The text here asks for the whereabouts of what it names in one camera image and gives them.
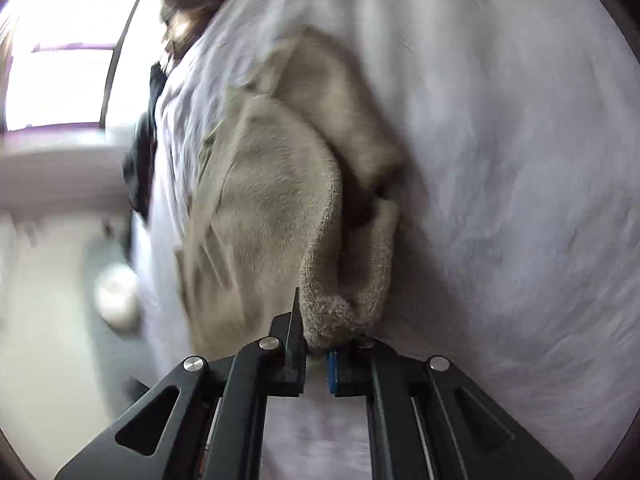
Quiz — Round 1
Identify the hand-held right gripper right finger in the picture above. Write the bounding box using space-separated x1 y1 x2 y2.
326 337 576 480

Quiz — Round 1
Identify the window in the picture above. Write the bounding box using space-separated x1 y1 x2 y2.
0 0 156 133

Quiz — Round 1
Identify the lilac embossed quilt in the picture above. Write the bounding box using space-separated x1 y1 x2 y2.
130 0 636 480

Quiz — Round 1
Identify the cream striped garment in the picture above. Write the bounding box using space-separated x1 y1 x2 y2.
157 0 251 63

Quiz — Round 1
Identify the white round cushion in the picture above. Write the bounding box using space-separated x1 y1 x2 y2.
94 262 142 332

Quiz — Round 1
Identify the black jacket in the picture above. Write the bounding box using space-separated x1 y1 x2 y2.
122 62 168 223

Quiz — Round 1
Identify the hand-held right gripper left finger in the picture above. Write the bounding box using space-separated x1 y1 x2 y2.
54 287 308 480

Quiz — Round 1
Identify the brown knit sweater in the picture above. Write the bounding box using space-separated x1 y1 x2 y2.
174 25 406 361

